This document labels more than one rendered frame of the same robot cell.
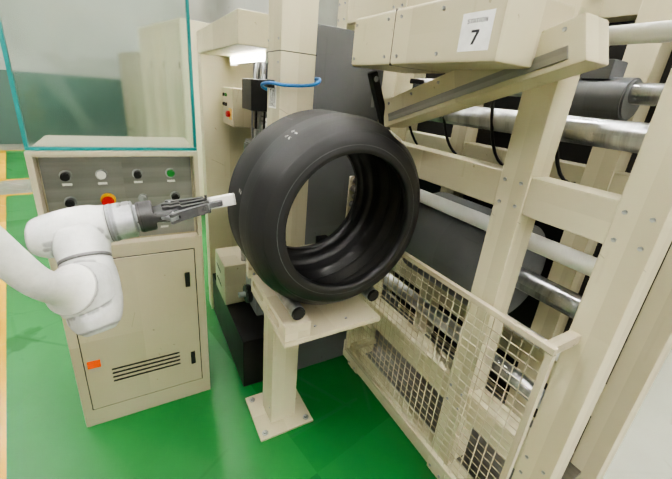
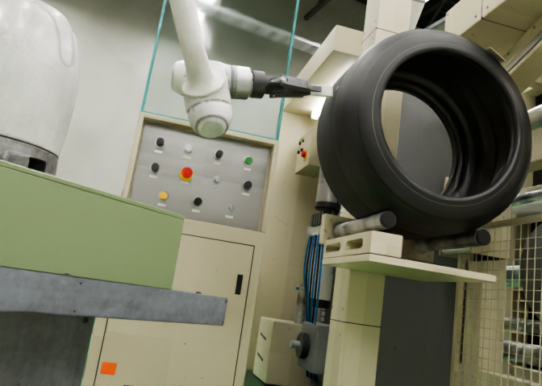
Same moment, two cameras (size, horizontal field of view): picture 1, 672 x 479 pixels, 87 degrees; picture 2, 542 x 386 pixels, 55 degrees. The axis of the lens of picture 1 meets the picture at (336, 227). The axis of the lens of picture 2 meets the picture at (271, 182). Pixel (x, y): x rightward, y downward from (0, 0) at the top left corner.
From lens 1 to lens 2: 99 cm
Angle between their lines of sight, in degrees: 38
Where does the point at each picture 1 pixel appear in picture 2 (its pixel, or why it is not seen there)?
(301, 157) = (399, 42)
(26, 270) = (198, 30)
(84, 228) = (216, 66)
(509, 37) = not seen: outside the picture
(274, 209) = (372, 80)
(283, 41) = (379, 22)
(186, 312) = (227, 332)
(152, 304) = not seen: hidden behind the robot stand
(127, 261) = (185, 239)
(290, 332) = (377, 240)
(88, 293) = (218, 83)
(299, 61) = not seen: hidden behind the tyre
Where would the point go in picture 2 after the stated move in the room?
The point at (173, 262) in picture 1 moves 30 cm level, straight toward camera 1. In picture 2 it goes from (229, 256) to (238, 251)
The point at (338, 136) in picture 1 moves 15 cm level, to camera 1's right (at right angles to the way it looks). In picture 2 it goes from (434, 34) to (492, 32)
